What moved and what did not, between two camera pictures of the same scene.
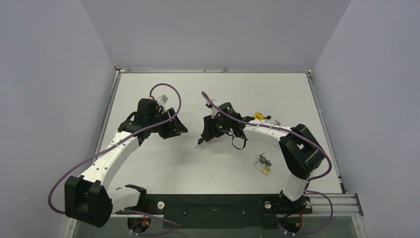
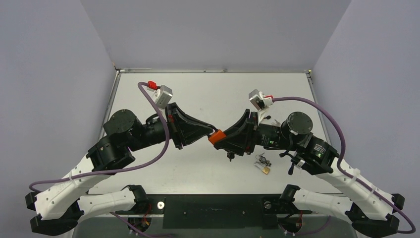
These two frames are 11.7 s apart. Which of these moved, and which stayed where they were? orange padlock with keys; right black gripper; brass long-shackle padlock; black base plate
Moved: right black gripper; orange padlock with keys
Stayed: black base plate; brass long-shackle padlock
